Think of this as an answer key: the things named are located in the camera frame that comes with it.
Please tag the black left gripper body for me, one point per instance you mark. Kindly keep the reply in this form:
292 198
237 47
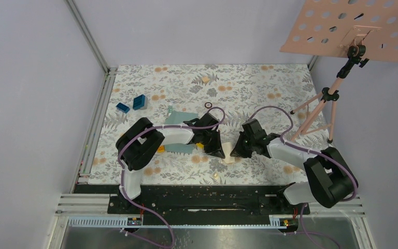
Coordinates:
208 136

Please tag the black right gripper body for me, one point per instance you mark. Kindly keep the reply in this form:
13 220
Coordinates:
251 141

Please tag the tan lined letter paper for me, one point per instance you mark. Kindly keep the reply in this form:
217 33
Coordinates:
228 160

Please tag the teal paper envelope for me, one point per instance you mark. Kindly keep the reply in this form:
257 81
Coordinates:
175 118

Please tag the green white glue stick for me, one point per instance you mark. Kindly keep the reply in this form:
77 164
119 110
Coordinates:
170 109

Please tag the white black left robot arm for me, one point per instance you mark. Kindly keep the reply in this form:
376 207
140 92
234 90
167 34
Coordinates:
137 146

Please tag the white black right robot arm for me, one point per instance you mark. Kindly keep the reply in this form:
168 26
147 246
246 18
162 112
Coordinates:
329 180

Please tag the yellow rectangular block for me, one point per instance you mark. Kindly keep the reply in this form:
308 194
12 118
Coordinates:
200 146

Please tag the floral patterned table mat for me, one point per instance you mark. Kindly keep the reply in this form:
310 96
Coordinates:
236 92

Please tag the small orange lego brick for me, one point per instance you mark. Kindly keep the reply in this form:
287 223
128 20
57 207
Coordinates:
161 149

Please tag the small tan wooden cube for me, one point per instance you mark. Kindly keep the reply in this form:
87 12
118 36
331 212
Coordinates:
205 79

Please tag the large blue lego brick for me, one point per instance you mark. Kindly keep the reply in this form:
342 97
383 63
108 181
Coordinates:
140 102

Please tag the small blue lego brick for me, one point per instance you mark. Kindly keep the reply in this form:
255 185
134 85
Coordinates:
123 108

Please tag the pink music stand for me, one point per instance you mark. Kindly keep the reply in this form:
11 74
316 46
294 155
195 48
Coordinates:
359 31

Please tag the white slotted cable duct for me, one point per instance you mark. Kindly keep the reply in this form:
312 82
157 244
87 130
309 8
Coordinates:
194 220

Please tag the aluminium frame post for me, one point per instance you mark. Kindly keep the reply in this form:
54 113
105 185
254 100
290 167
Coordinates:
80 21

